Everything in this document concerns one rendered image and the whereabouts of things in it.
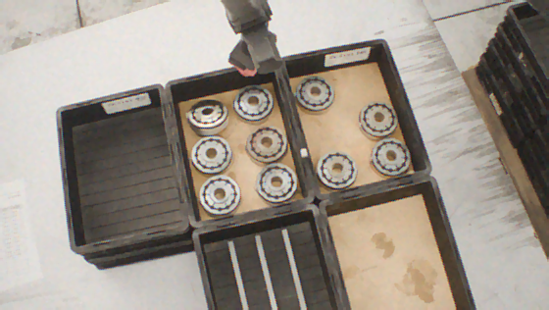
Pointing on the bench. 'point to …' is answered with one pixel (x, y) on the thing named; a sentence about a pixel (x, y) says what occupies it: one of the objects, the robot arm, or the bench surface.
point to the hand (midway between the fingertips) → (251, 63)
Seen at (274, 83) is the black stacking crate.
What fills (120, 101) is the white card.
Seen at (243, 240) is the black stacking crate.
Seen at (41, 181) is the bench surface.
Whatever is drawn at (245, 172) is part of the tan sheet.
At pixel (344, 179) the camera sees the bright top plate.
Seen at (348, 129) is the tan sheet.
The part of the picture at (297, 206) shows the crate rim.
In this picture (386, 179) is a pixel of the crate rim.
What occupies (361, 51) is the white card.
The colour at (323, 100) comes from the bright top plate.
